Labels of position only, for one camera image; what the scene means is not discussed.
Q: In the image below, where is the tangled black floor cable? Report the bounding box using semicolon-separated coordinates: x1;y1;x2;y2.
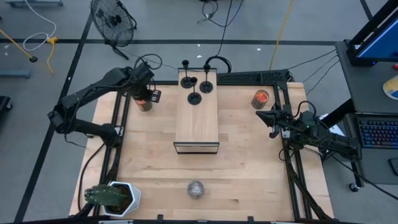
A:
197;0;244;28

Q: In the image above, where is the clear glass white candle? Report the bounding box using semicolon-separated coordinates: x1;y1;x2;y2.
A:
187;180;205;200

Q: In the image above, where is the black cable with loop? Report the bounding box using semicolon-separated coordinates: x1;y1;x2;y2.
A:
204;0;234;73

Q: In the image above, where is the yellow floor cable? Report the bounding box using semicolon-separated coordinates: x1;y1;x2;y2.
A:
269;0;295;70

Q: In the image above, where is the grey computer desk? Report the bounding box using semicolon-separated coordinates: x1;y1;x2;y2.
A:
335;40;398;185

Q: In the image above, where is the white paper sheet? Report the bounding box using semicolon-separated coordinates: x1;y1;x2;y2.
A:
318;113;348;140

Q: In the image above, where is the yellow cable with plug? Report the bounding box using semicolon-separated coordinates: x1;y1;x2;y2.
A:
46;36;59;75

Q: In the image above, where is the orange candle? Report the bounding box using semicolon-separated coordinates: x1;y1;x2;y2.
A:
136;98;153;112
251;90;271;110

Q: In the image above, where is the wooden shelf riser black frame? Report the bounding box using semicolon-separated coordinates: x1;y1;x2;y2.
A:
173;68;221;155

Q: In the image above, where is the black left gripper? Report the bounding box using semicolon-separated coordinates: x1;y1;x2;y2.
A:
132;63;162;103

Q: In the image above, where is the black object on floor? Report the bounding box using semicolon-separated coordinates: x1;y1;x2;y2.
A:
0;95;13;112

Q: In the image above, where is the green cactus plant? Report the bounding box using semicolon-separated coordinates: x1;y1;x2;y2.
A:
83;184;127;208

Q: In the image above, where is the yellow blue round disc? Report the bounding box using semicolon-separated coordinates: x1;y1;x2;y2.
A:
382;74;398;100

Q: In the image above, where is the black aluminium table frame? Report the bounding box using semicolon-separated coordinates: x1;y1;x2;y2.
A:
74;70;335;223

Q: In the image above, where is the black candlestick holder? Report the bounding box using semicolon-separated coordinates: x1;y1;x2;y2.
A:
187;77;202;106
180;59;194;90
199;63;214;94

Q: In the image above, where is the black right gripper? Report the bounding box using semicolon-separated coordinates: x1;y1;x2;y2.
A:
256;104;295;139

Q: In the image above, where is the yellow cord with black end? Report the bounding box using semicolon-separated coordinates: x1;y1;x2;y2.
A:
0;29;39;63

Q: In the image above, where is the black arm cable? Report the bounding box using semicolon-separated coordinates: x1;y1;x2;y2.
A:
76;143;105;213

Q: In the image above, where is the white floor cable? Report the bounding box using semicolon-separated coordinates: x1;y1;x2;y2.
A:
23;0;57;52

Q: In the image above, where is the white hexagonal plant pot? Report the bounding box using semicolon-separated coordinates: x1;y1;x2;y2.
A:
101;181;142;218

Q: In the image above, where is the black backlit keyboard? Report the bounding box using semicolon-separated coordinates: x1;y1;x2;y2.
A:
357;118;398;149

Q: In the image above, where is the black perforated cable box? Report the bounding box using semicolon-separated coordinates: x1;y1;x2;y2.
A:
217;70;290;83

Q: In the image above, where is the computer monitor blue screen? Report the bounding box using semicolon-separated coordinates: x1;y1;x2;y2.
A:
346;0;398;67

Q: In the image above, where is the grey metal stand foot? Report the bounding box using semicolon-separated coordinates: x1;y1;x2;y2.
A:
0;69;32;79
5;0;63;7

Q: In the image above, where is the black floor fan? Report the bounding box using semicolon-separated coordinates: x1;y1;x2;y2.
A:
90;0;138;60

